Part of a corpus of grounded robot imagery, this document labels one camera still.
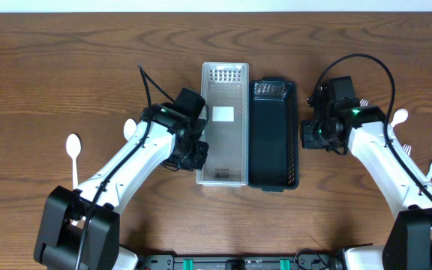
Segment clear plastic basket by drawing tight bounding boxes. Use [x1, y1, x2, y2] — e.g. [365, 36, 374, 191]
[196, 62, 249, 187]

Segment white plastic spoon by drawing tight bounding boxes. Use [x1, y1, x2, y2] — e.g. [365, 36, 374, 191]
[66, 133, 82, 189]
[123, 118, 137, 141]
[390, 108, 409, 128]

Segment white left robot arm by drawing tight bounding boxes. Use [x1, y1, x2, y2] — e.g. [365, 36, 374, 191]
[34, 118, 209, 269]

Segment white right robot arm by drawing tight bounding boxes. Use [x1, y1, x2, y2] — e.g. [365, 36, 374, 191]
[331, 121, 432, 269]

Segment dark green plastic basket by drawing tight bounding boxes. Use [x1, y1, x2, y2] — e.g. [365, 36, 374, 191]
[248, 76, 299, 192]

